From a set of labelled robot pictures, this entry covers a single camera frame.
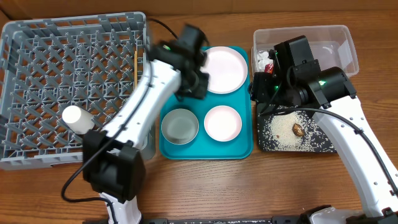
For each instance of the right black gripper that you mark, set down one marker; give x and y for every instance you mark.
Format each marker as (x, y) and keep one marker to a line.
(259, 90)

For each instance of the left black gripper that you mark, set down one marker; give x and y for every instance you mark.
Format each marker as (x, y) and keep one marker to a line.
(201, 91)

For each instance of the large white plate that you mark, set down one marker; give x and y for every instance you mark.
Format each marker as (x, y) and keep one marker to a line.
(227, 69)

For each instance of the grey metal bowl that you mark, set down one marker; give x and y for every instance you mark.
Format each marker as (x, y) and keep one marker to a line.
(179, 126)

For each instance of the brown food scrap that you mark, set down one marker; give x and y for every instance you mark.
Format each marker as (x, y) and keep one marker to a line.
(298, 130)

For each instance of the small white bowl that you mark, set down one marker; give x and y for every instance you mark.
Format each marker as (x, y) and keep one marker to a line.
(223, 123)

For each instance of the wooden chopstick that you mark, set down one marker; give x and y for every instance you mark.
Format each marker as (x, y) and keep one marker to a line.
(135, 70)

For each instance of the white cup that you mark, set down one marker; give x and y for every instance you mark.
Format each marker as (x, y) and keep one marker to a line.
(77, 119)

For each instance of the red snack wrapper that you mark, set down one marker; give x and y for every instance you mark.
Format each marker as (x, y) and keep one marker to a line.
(269, 68)

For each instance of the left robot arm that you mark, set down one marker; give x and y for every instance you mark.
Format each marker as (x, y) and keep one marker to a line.
(112, 160)

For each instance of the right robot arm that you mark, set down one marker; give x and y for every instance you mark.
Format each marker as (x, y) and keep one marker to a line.
(297, 83)

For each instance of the black tray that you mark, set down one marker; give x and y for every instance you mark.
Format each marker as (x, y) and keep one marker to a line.
(264, 143)

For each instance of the clear plastic bin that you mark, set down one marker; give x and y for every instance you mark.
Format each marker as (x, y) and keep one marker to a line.
(332, 46)

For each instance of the teal plastic tray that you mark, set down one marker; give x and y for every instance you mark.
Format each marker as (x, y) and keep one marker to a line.
(203, 146)

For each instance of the grey plastic dish rack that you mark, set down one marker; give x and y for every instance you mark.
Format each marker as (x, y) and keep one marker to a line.
(49, 64)

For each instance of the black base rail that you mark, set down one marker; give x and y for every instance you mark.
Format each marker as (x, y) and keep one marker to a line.
(274, 220)

